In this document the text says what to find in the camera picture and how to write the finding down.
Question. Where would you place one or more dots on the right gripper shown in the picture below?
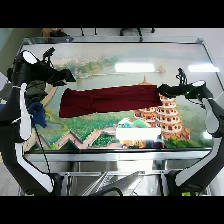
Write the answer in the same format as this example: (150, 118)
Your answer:
(168, 90)

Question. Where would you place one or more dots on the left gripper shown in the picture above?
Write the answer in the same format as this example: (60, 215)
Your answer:
(63, 76)

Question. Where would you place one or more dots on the red shirt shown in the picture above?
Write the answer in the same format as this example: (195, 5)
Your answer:
(110, 99)

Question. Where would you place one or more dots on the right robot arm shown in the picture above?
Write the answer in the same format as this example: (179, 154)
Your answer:
(210, 120)

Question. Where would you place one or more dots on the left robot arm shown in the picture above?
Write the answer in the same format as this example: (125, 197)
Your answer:
(15, 110)

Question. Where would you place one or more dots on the dark green garment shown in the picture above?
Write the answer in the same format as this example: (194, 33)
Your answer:
(35, 91)

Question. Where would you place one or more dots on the blue garment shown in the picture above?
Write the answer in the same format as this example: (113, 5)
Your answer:
(38, 114)

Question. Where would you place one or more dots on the black office chair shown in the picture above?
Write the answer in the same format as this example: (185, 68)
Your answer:
(137, 31)

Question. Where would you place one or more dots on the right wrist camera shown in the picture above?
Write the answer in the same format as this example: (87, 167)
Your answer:
(181, 76)

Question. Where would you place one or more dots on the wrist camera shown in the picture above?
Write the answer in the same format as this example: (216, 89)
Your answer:
(181, 76)
(49, 55)

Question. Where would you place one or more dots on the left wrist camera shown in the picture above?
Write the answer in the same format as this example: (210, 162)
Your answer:
(49, 55)

